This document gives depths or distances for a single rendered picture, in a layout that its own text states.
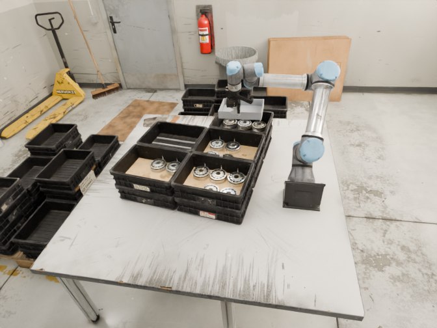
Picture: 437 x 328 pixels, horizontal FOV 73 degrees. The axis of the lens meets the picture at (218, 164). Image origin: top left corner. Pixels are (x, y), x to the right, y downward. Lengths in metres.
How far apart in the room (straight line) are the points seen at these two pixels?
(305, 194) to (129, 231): 1.00
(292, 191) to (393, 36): 3.34
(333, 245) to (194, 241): 0.71
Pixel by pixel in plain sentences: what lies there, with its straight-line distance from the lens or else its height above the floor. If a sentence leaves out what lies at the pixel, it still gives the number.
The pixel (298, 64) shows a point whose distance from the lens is 4.37.
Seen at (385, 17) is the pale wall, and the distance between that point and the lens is 4.58.
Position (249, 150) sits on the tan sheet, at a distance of 1.96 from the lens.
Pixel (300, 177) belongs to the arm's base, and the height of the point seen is 0.90.
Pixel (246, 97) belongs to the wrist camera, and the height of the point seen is 1.22.
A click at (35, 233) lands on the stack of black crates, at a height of 0.27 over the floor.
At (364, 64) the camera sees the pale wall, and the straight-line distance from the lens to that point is 4.72.
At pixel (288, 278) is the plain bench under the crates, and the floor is 0.70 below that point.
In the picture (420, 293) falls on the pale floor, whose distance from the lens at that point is 2.54.
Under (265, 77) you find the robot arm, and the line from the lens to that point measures 1.77.
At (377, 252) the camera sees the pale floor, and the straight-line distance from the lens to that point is 2.62.
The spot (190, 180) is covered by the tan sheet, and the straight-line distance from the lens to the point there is 1.76.
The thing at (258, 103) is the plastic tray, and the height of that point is 1.06.
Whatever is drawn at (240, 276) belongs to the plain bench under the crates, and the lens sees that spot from 1.49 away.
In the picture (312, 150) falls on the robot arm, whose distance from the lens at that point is 1.55.
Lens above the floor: 1.98
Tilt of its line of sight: 38 degrees down
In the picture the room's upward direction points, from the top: 5 degrees counter-clockwise
